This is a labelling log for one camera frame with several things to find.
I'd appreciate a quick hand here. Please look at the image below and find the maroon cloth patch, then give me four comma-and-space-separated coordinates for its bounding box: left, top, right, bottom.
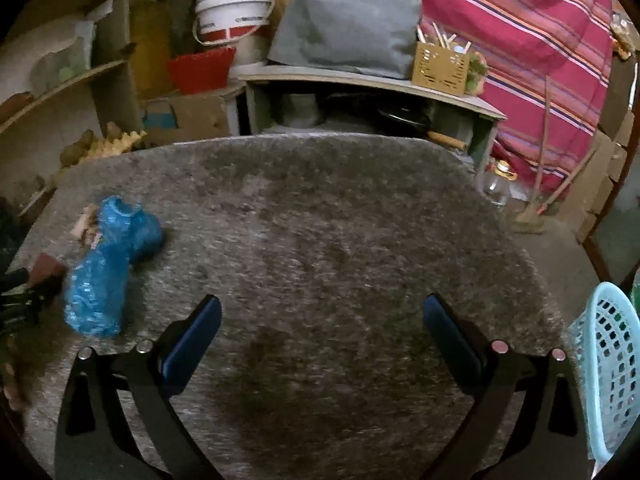
27, 252, 67, 287

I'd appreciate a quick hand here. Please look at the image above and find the blue plastic bag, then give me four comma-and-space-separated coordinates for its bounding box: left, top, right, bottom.
64, 195, 164, 337

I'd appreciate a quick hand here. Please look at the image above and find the small brown paper scrap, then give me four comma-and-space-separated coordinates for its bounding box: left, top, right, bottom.
70, 204, 102, 248

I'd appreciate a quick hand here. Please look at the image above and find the light blue plastic basket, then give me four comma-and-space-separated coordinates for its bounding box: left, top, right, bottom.
568, 282, 639, 466

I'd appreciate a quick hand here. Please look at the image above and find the egg carton tray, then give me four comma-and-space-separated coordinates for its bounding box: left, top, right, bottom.
60, 130, 148, 168

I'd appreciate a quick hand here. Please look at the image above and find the straw broom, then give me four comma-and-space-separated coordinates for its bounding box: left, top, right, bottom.
511, 75, 598, 235

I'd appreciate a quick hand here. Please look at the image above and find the cardboard box with blue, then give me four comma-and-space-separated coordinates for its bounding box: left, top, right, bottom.
142, 87, 245, 148

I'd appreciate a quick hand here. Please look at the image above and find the yellow label oil bottle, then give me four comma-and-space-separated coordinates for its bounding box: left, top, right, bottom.
480, 159, 518, 207

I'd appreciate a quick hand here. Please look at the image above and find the red plastic basin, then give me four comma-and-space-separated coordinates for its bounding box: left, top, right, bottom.
167, 47, 235, 96

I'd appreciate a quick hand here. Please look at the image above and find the grey low shelf table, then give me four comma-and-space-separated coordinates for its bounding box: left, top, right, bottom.
240, 65, 506, 170

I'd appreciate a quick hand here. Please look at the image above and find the black pan on shelf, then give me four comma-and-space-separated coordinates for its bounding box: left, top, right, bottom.
376, 107, 432, 136

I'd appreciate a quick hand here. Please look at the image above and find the white plastic bucket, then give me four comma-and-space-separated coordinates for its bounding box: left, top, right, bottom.
192, 0, 274, 47

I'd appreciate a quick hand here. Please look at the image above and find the green vegetable bunch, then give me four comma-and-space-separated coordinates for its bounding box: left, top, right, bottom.
464, 51, 488, 96

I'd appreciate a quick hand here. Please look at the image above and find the wicker utensil box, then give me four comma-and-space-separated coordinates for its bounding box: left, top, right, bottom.
411, 42, 470, 96

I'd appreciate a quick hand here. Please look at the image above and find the pink striped cloth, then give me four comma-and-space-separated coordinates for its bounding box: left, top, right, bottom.
416, 0, 612, 193

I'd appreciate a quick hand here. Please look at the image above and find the grey cushion bag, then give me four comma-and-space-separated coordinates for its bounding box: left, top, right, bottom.
268, 0, 422, 79

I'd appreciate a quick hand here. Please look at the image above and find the wooden wall shelf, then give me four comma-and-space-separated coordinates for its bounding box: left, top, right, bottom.
1, 0, 142, 208

